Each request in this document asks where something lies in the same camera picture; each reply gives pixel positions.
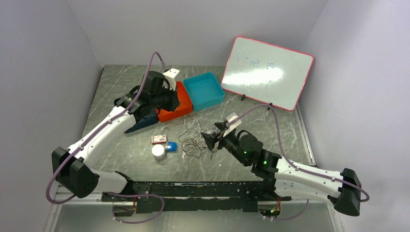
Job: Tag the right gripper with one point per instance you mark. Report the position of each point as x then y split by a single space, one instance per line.
211 138

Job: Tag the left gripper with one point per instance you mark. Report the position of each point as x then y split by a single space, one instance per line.
174 102

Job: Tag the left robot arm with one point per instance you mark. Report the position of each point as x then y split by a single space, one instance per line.
73 166

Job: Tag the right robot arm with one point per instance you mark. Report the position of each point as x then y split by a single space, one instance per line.
287 178

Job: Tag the dark navy square tray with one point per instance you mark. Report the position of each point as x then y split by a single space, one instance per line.
143 123

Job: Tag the teal square tray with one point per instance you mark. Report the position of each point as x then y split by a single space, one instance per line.
204 91

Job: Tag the red white small box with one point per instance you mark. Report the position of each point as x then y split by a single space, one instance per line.
158 139

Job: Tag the blue small stapler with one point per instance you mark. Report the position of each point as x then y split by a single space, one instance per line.
171 147

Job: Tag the clear round clip jar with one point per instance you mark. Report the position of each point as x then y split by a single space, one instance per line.
158 151

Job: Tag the pink framed whiteboard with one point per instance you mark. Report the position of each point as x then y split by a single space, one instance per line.
266 72

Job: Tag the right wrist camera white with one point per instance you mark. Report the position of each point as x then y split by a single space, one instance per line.
233 121

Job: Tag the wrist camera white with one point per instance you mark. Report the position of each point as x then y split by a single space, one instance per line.
233 121
170 79

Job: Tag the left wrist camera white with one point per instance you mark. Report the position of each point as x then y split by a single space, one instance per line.
170 79

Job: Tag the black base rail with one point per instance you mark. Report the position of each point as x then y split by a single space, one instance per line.
150 197

